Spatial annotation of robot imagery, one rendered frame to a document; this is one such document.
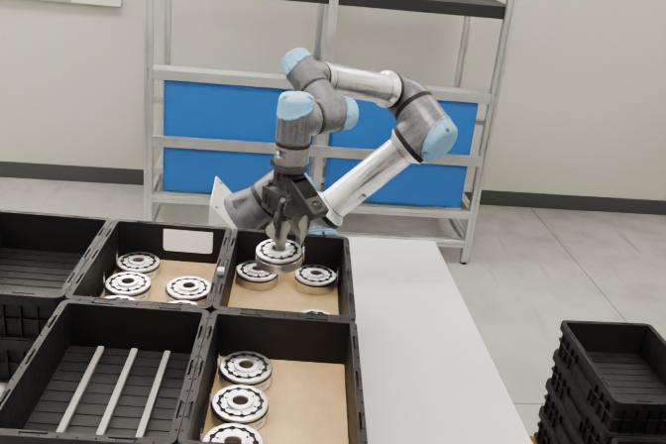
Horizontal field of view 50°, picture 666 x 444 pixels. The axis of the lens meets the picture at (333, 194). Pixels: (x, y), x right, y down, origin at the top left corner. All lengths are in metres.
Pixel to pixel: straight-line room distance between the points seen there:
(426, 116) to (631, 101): 3.17
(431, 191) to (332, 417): 2.43
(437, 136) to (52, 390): 1.05
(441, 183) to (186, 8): 1.75
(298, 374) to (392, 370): 0.34
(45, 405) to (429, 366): 0.88
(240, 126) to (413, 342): 1.89
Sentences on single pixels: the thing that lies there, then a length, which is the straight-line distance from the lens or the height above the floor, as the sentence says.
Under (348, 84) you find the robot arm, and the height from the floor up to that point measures 1.33.
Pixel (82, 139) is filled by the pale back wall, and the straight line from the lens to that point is 4.59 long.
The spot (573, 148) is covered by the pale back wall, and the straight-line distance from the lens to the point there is 4.87.
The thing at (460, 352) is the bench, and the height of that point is 0.70.
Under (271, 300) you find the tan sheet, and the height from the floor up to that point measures 0.83.
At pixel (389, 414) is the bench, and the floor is 0.70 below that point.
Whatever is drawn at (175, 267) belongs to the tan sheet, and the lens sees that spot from 1.88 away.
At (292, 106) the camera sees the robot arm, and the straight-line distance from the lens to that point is 1.49.
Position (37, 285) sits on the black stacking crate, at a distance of 1.83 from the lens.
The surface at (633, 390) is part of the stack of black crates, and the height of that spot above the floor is 0.49.
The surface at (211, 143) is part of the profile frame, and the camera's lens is 3.52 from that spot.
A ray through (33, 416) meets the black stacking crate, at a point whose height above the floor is 0.83.
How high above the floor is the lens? 1.72
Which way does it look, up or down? 22 degrees down
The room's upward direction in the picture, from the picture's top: 6 degrees clockwise
